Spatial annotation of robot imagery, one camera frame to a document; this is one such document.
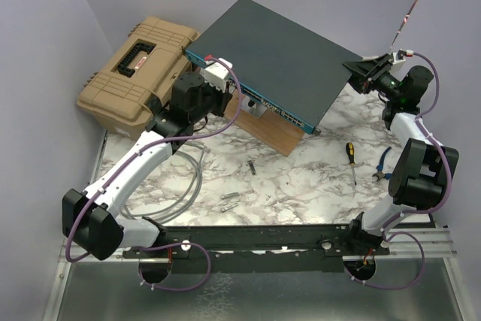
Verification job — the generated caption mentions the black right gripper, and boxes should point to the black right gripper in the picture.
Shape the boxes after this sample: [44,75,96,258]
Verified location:
[340,54,402,101]

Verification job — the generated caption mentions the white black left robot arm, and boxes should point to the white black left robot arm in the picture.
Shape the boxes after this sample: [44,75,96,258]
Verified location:
[62,71,232,262]

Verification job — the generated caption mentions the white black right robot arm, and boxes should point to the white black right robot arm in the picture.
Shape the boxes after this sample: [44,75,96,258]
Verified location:
[343,50,459,254]

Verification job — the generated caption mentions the wooden base board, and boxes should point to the wooden base board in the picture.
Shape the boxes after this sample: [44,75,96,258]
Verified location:
[234,110,304,156]

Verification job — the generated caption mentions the yellow black screwdriver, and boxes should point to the yellow black screwdriver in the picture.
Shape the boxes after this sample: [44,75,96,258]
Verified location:
[346,142,357,186]

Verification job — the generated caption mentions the tan plastic tool case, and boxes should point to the tan plastic tool case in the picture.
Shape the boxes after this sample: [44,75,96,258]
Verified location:
[77,17,200,140]

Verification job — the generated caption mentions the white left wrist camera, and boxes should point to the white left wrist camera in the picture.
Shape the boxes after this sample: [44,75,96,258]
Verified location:
[200,55,232,92]

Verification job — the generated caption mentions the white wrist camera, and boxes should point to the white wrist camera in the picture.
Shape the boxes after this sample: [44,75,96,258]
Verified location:
[200,55,232,92]
[390,49,414,66]

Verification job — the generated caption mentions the metal switch stand bracket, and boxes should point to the metal switch stand bracket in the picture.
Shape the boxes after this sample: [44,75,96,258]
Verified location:
[241,97,267,119]

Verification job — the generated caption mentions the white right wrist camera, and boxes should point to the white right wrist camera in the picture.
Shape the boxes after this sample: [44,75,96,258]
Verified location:
[390,49,414,66]

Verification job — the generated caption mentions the grey coiled network cable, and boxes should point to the grey coiled network cable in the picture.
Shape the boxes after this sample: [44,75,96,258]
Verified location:
[119,142,211,223]

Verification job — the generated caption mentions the dark blue network switch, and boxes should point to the dark blue network switch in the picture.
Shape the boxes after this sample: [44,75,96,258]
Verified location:
[186,0,362,134]

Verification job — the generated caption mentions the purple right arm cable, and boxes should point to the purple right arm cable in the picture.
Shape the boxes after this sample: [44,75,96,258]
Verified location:
[351,52,454,290]

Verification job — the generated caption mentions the blue handled pliers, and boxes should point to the blue handled pliers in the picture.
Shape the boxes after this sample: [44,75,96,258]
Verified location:
[372,147,392,182]

